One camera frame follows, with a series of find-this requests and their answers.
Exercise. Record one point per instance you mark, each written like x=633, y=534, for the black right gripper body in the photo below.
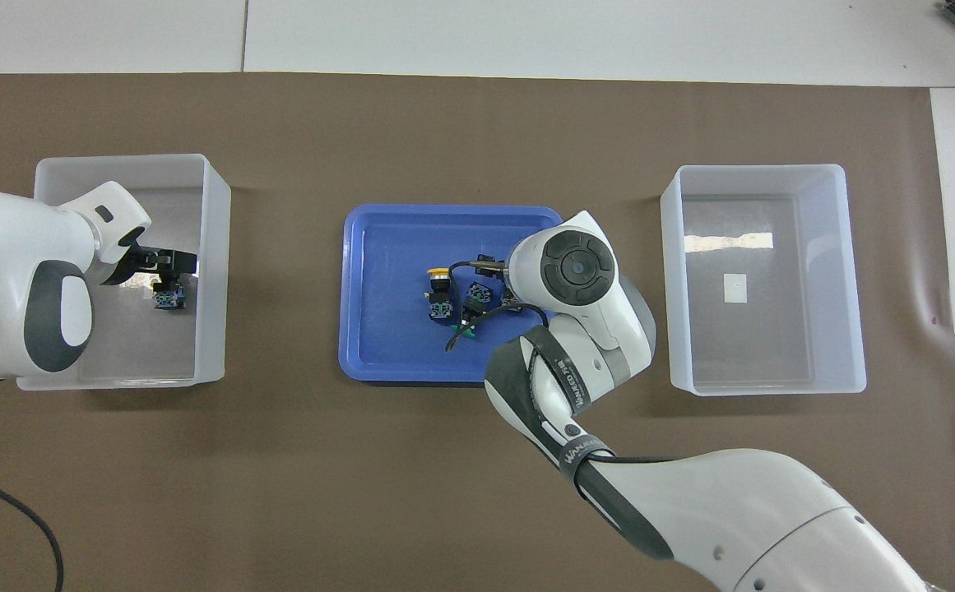
x=489, y=265

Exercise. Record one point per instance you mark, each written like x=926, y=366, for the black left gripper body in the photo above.
x=127, y=265

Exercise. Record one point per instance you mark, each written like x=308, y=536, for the yellow push button switch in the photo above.
x=441, y=306
x=169, y=298

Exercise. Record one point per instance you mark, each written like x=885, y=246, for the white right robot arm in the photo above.
x=691, y=510

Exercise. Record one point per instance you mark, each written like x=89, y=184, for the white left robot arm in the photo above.
x=25, y=247

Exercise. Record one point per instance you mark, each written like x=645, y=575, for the translucent white plastic box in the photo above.
x=214, y=329
x=835, y=329

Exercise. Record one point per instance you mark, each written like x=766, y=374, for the blue plastic tray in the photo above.
x=387, y=345

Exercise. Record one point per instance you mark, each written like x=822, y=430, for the brown table mat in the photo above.
x=280, y=477

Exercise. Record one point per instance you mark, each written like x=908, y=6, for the white paper label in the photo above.
x=735, y=288

